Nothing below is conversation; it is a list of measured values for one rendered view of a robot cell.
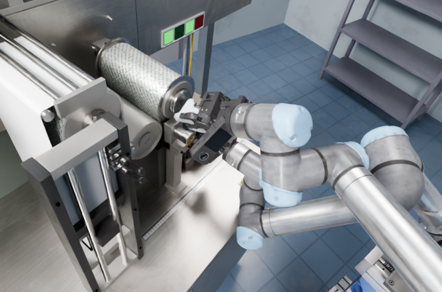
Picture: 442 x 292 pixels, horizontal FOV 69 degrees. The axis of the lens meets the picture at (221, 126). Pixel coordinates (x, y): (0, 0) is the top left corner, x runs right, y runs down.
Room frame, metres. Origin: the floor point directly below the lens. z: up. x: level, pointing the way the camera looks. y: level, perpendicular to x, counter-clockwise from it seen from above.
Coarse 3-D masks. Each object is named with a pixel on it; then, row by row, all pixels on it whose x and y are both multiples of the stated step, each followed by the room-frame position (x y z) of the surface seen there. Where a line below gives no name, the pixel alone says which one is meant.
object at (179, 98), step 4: (184, 88) 0.69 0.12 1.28; (176, 92) 0.66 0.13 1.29; (180, 92) 0.67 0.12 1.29; (184, 92) 0.67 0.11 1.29; (188, 92) 0.68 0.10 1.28; (176, 96) 0.65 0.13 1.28; (180, 96) 0.66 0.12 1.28; (184, 96) 0.67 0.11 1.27; (188, 96) 0.68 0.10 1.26; (172, 100) 0.65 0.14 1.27; (176, 100) 0.64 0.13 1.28; (180, 100) 0.66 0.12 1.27; (184, 100) 0.67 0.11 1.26; (172, 104) 0.64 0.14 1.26; (176, 104) 0.64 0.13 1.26; (180, 104) 0.66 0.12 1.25; (184, 104) 0.68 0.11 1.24; (172, 108) 0.64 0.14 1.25; (176, 108) 0.64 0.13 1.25; (180, 108) 0.66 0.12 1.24; (176, 112) 0.64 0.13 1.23
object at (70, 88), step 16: (0, 16) 0.62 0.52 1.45; (0, 32) 0.56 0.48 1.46; (16, 32) 0.58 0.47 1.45; (0, 48) 0.53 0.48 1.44; (16, 48) 0.52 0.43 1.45; (32, 48) 0.55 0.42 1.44; (48, 48) 0.53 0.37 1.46; (0, 64) 0.48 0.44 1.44; (16, 64) 0.47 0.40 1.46; (32, 64) 0.50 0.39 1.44; (48, 64) 0.48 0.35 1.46; (64, 64) 0.50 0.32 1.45; (32, 80) 0.43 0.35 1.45; (48, 80) 0.46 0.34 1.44; (64, 80) 0.45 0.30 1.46; (80, 80) 0.48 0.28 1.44; (96, 80) 0.46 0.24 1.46; (48, 96) 0.41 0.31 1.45; (64, 96) 0.40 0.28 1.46; (80, 96) 0.42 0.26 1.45; (96, 96) 0.44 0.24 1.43; (64, 112) 0.39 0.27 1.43
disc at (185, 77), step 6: (180, 78) 0.68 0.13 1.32; (186, 78) 0.70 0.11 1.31; (192, 78) 0.73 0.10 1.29; (174, 84) 0.66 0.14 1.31; (192, 84) 0.73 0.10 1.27; (168, 90) 0.65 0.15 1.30; (162, 96) 0.63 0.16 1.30; (192, 96) 0.73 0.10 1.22; (162, 102) 0.63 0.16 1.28; (162, 108) 0.63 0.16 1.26; (162, 114) 0.63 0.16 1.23; (162, 120) 0.63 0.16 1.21
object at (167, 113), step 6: (102, 60) 0.76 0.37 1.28; (180, 84) 0.68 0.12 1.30; (186, 84) 0.70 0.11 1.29; (174, 90) 0.66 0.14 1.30; (192, 90) 0.72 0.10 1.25; (168, 96) 0.64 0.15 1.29; (168, 102) 0.64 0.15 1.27; (168, 108) 0.64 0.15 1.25; (168, 114) 0.64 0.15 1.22; (174, 114) 0.66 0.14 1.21
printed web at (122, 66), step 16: (112, 48) 0.78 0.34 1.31; (128, 48) 0.79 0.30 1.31; (112, 64) 0.74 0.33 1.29; (128, 64) 0.73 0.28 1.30; (144, 64) 0.73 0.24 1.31; (160, 64) 0.75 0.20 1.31; (112, 80) 0.72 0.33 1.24; (128, 80) 0.69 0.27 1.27; (144, 80) 0.68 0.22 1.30; (160, 80) 0.68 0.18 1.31; (128, 96) 0.69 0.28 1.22; (144, 96) 0.66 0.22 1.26; (160, 96) 0.64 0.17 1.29; (48, 128) 0.43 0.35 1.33; (64, 128) 0.41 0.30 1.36
